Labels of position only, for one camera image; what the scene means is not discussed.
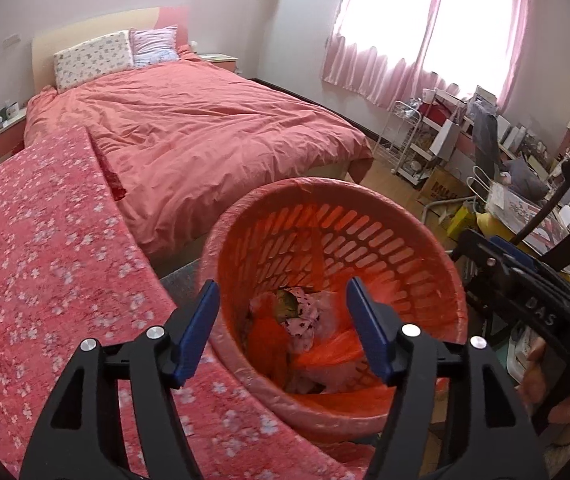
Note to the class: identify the bed with red duvet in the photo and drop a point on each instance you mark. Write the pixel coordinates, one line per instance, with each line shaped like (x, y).
(205, 135)

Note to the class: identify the orange plastic laundry basket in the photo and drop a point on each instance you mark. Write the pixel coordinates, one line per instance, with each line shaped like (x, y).
(225, 280)

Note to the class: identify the pink dotted wrapper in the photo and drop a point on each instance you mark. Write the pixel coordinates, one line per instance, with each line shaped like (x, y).
(305, 320)

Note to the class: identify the cream and pink headboard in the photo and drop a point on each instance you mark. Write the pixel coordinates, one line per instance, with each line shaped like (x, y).
(65, 30)

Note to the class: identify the pink striped pillow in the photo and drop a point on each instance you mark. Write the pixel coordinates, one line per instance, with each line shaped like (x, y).
(155, 45)

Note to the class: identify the pink nightstand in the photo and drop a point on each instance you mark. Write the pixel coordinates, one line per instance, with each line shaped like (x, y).
(10, 137)

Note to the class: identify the white paper bag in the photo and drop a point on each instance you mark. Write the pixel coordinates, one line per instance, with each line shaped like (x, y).
(446, 140)

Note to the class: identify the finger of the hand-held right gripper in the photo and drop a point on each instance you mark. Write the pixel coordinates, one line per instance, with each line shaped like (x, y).
(520, 257)
(485, 255)

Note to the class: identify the cardboard box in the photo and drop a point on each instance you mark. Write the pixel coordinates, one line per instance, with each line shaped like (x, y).
(440, 187)

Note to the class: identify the white trolley cart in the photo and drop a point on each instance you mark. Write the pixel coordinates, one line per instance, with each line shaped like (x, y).
(422, 160)

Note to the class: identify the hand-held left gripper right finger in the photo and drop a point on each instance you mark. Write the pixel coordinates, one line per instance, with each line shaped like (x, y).
(367, 330)

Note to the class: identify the printed newspaper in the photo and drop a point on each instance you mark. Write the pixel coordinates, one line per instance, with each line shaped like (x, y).
(520, 207)

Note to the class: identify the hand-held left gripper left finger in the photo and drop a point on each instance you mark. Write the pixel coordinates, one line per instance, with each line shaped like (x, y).
(197, 330)

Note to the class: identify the red floral table cloth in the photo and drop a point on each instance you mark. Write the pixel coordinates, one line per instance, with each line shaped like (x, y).
(50, 260)

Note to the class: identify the pink sheer curtain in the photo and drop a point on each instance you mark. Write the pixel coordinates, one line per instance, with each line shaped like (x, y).
(375, 65)

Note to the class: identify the red plastic basket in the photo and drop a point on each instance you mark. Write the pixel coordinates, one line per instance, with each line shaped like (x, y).
(365, 240)

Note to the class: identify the grey cloth bundle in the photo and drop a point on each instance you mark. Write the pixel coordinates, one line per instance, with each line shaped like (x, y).
(527, 180)

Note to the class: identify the white floral pillow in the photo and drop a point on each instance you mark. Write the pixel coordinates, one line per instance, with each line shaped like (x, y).
(92, 60)

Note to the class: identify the olive wrapper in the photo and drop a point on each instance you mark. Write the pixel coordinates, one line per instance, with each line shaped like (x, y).
(286, 305)

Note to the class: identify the grey chair back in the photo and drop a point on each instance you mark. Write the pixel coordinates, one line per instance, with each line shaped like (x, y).
(486, 140)

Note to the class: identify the yellow plastic tub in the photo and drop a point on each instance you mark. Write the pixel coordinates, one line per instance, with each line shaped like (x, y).
(470, 222)

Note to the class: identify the clothes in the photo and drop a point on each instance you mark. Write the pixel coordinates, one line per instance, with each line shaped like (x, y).
(265, 345)

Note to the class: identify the cream bed frame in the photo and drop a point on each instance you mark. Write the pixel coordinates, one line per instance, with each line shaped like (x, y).
(337, 172)

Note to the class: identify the cream nightstand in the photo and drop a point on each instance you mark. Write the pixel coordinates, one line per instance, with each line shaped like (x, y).
(220, 62)

